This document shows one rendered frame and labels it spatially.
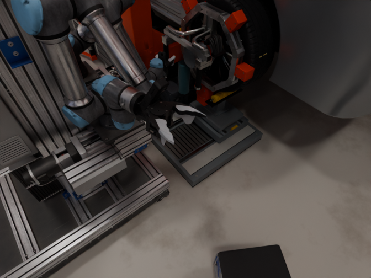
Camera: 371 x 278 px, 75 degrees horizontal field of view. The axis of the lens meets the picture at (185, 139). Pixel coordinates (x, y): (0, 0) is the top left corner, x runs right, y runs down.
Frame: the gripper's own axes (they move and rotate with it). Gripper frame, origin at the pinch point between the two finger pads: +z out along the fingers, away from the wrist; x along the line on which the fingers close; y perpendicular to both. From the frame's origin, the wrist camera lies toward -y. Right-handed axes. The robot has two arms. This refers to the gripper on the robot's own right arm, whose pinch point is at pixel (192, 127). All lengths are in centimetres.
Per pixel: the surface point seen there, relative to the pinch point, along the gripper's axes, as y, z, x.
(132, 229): 124, -39, -9
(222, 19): 1, -42, -90
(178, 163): 108, -45, -67
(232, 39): 9, -33, -90
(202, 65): 22, -40, -72
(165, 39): 19, -73, -78
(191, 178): 108, -28, -61
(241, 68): 23, -23, -90
